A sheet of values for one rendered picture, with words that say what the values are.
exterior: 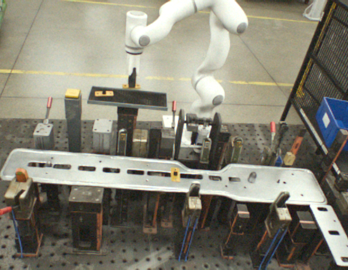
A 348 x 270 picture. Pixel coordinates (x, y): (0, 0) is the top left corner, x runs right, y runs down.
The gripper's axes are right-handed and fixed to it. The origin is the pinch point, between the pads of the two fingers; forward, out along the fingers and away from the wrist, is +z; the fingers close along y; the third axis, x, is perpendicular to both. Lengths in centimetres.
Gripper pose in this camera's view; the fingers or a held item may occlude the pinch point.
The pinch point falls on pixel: (132, 81)
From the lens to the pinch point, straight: 161.1
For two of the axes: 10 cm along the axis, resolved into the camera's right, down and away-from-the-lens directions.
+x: 9.7, -0.2, 2.4
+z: -1.4, 7.8, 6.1
